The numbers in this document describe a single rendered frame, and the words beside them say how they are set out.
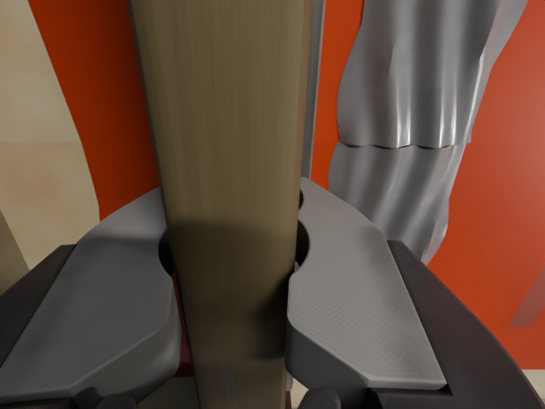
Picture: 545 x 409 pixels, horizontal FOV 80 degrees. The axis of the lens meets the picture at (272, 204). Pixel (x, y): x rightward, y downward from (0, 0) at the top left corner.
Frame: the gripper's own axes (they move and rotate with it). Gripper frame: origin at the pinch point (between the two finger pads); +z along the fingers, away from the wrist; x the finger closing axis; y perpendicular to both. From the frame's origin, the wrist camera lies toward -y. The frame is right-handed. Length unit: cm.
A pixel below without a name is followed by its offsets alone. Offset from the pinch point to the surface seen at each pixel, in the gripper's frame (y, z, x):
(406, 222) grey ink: 5.0, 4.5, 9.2
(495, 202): 4.1, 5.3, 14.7
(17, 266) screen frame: 7.9, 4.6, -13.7
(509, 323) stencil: 14.9, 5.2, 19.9
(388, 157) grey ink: 0.9, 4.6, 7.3
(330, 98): -1.8, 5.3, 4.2
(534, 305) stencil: 13.0, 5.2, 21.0
